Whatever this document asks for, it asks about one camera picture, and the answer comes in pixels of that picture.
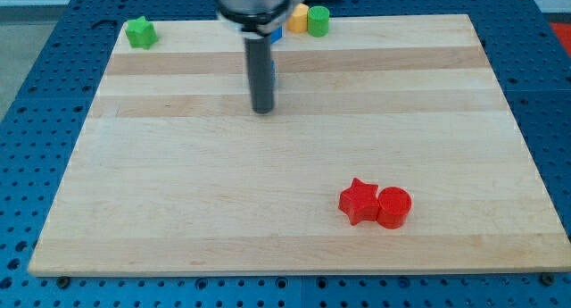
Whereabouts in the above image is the green star block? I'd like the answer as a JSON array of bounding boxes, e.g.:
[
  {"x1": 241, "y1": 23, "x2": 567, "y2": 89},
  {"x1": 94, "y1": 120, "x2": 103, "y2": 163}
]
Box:
[{"x1": 125, "y1": 16, "x2": 159, "y2": 49}]

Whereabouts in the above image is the red cylinder block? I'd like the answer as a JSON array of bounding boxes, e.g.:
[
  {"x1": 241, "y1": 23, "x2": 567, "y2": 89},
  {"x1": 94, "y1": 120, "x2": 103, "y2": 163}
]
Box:
[{"x1": 377, "y1": 187, "x2": 412, "y2": 229}]

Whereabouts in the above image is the yellow block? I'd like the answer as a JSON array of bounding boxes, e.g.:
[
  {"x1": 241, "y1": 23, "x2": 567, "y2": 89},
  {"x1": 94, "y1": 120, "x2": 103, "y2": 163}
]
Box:
[{"x1": 286, "y1": 4, "x2": 309, "y2": 34}]

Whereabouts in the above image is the red star block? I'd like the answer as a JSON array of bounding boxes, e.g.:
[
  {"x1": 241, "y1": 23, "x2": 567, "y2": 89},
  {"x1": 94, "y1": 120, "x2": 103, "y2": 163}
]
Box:
[{"x1": 338, "y1": 178, "x2": 379, "y2": 226}]

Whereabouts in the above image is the green cylinder block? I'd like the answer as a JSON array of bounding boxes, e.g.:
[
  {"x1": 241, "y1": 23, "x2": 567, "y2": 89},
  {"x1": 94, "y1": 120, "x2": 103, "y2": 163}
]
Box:
[{"x1": 307, "y1": 6, "x2": 330, "y2": 37}]

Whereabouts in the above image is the wooden board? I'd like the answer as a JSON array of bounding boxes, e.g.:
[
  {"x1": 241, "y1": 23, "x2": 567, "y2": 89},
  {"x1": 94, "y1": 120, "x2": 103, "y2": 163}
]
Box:
[{"x1": 29, "y1": 14, "x2": 570, "y2": 277}]

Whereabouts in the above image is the blue triangle block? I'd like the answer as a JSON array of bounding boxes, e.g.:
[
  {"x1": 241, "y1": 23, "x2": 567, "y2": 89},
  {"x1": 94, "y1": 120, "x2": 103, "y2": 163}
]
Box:
[{"x1": 270, "y1": 26, "x2": 283, "y2": 44}]

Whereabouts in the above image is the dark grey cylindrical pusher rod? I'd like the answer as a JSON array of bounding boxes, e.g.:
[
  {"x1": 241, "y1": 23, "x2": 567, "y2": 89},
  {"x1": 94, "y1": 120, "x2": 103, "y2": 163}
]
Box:
[{"x1": 244, "y1": 36, "x2": 275, "y2": 114}]

